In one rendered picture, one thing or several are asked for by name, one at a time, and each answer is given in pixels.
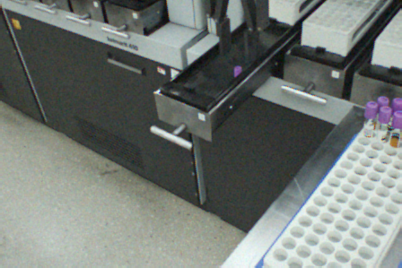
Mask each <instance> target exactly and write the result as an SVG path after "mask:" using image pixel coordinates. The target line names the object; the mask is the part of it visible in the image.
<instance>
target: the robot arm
mask: <svg viewBox="0 0 402 268"><path fill-rule="evenodd" d="M240 2H241V4H242V7H243V12H244V14H245V20H246V22H247V24H248V28H247V29H246V30H244V47H245V64H249V62H252V60H254V58H255V57H256V45H258V43H259V33H260V32H261V31H262V30H264V29H265V28H266V27H267V26H268V25H269V0H256V2H255V0H240ZM228 3H229V0H205V15H206V17H207V18H212V19H213V20H214V22H215V28H216V35H217V37H219V40H220V56H225V55H226V54H227V53H228V52H229V51H231V49H232V43H231V28H230V18H228V17H227V16H228V15H227V10H228ZM225 17H226V19H224V18H225Z"/></svg>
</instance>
